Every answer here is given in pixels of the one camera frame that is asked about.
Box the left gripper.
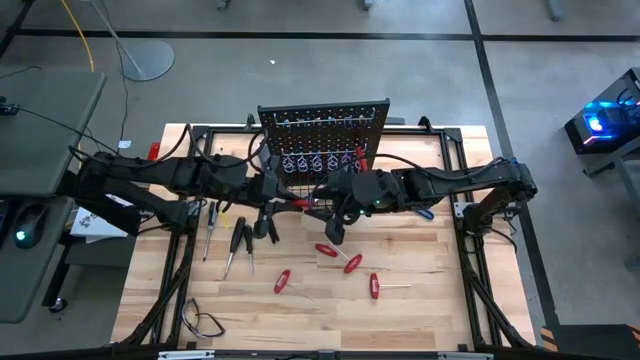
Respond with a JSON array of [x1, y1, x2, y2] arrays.
[[248, 151, 304, 239]]

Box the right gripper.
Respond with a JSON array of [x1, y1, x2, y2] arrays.
[[301, 165, 362, 246]]

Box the small black-handled screwdriver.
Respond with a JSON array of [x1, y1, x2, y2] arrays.
[[242, 224, 256, 275]]

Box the large black-handled screwdriver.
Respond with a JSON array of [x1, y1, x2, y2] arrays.
[[222, 215, 247, 281]]

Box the black metal peg board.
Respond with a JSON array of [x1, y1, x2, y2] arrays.
[[257, 98, 391, 201]]

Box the chrome multi-hook rack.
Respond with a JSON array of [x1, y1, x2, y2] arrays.
[[272, 106, 376, 129]]

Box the clear safety glasses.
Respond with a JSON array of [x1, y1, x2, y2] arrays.
[[180, 297, 227, 339]]

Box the white paper sheets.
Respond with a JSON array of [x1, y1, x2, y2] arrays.
[[69, 193, 130, 242]]

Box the grey round-base floor stand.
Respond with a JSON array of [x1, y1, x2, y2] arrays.
[[89, 0, 176, 83]]

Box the grey desk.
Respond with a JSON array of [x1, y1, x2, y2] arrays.
[[0, 68, 108, 325]]

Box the black computer mouse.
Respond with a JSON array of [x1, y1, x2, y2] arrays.
[[12, 203, 49, 250]]

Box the computer tower with blue lights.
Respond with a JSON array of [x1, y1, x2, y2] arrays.
[[563, 67, 640, 156]]

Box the black wire basket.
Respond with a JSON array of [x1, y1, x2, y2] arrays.
[[277, 172, 351, 214]]

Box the black-handled pliers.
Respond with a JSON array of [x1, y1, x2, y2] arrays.
[[253, 209, 281, 246]]

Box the thin striped-handle screwdriver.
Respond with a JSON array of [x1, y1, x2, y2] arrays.
[[201, 200, 220, 263]]

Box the yellow cable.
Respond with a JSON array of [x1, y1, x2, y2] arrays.
[[59, 0, 96, 74]]

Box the thin black cable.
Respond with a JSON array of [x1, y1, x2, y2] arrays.
[[0, 102, 146, 171]]

